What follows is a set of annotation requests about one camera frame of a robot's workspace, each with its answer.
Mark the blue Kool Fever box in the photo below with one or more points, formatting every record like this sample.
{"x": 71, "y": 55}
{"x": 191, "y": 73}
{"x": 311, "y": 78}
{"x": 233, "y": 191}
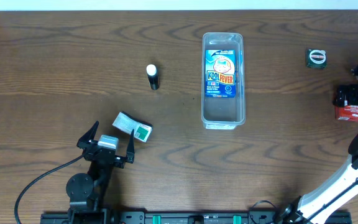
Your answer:
{"x": 220, "y": 73}

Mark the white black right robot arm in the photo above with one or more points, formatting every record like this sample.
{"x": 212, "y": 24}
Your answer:
{"x": 342, "y": 186}

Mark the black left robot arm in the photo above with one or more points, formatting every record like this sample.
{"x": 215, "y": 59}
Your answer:
{"x": 87, "y": 190}

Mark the dark green round tin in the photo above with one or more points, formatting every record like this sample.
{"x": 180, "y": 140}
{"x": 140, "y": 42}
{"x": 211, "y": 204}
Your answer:
{"x": 315, "y": 58}

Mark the dark bottle white cap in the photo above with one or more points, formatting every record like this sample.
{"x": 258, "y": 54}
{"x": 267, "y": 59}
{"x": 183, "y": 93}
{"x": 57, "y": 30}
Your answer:
{"x": 152, "y": 74}

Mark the red white small box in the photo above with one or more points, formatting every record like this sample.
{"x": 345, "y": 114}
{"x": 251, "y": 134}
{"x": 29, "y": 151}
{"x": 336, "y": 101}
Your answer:
{"x": 347, "y": 113}

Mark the clear plastic container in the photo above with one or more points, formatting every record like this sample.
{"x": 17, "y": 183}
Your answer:
{"x": 225, "y": 113}

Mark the white green medicine box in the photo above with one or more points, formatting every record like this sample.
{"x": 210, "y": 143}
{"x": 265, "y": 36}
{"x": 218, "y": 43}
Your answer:
{"x": 127, "y": 124}

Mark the black mounting rail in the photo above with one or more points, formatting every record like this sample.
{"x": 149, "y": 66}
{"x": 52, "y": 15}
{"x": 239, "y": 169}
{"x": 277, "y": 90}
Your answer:
{"x": 159, "y": 218}

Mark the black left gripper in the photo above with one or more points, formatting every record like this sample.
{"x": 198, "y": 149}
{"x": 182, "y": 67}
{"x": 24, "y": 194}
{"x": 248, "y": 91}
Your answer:
{"x": 118, "y": 162}

